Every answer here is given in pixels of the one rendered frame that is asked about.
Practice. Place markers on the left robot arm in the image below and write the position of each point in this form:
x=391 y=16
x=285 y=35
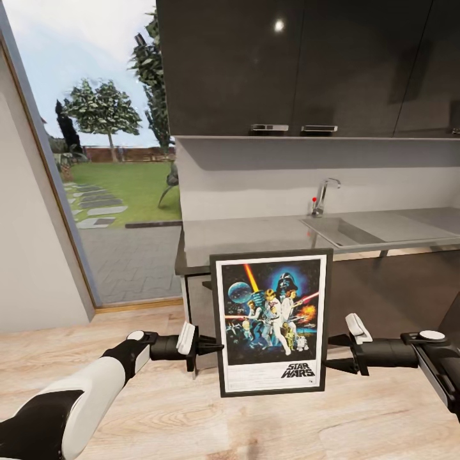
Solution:
x=58 y=422

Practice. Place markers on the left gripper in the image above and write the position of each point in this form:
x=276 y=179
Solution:
x=201 y=345

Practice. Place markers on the poster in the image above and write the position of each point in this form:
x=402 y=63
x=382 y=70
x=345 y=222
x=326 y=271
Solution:
x=271 y=312

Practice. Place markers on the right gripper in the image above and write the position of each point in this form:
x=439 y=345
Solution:
x=375 y=353

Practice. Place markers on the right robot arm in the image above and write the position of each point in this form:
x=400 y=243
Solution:
x=436 y=355

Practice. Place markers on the drop in sink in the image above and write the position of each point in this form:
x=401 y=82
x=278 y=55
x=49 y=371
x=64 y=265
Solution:
x=371 y=230

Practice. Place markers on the fixed window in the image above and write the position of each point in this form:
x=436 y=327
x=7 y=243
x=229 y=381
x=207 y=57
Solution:
x=89 y=75

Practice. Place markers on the dishwasher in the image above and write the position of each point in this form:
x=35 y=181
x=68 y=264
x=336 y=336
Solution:
x=201 y=306

